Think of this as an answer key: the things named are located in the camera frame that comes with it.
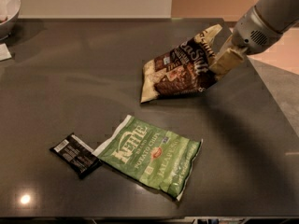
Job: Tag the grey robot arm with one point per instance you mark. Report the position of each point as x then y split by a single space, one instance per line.
280 15

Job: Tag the small black snack packet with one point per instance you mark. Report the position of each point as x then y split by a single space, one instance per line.
77 154

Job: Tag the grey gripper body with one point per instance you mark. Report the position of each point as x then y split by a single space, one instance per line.
251 34

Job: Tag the brown sea salt chip bag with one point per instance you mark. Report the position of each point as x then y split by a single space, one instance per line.
182 70

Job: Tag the green jalapeno Kettle chip bag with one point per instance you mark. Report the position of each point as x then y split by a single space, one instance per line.
155 157

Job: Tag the white paper napkin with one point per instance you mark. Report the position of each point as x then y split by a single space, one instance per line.
4 52

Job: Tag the white bowl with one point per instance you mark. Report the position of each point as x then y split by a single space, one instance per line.
9 13

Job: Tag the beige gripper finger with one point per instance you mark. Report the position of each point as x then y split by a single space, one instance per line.
229 57

